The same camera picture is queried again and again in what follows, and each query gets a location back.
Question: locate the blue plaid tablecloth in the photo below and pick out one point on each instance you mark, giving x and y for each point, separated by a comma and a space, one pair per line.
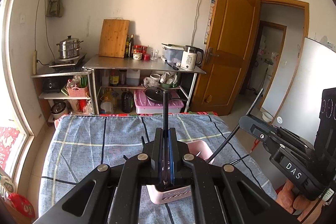
81, 143

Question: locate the white plastic jug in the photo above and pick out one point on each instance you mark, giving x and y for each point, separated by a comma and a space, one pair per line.
132, 77

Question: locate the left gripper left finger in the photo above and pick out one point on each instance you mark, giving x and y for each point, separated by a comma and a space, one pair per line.
111, 193

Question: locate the induction cooker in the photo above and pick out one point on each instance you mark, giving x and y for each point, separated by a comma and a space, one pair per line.
71, 62

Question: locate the pink woven small basket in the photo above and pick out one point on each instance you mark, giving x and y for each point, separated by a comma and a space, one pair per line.
78, 92

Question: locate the dark sauce bottle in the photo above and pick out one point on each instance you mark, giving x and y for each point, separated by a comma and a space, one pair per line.
131, 45

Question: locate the pink utensil basket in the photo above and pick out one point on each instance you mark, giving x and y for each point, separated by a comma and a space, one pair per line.
160, 194

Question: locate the metal dark chopstick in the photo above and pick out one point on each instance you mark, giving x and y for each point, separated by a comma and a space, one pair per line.
231, 135

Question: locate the clear plastic storage box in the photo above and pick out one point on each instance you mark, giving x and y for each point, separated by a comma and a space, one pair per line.
172, 53

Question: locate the person's right hand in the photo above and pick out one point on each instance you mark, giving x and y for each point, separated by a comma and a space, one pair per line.
323, 213

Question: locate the metal kitchen shelf table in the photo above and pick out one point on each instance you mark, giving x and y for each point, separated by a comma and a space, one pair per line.
97, 64

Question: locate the stainless steel steamer pot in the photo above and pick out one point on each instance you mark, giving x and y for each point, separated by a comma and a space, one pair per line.
69, 47

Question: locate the pink storage bin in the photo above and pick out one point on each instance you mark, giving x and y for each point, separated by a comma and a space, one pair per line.
144, 105

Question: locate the white refrigerator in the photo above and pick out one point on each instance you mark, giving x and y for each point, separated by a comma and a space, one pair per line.
316, 72

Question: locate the wooden door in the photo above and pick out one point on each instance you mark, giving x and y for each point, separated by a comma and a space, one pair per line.
229, 50

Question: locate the low metal side shelf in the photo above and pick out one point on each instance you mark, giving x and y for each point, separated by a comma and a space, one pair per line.
52, 85

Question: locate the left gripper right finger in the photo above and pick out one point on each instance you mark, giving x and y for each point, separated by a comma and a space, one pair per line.
221, 194

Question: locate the bamboo cutting board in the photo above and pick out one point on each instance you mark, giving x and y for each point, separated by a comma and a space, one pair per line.
113, 38

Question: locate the white electric kettle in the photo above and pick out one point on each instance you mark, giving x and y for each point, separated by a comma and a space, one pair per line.
191, 57

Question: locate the black frying pan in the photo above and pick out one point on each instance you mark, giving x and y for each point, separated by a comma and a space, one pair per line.
157, 95

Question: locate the red lid jar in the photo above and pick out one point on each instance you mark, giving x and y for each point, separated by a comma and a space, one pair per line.
137, 52

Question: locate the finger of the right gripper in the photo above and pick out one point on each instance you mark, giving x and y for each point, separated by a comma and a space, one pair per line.
273, 134

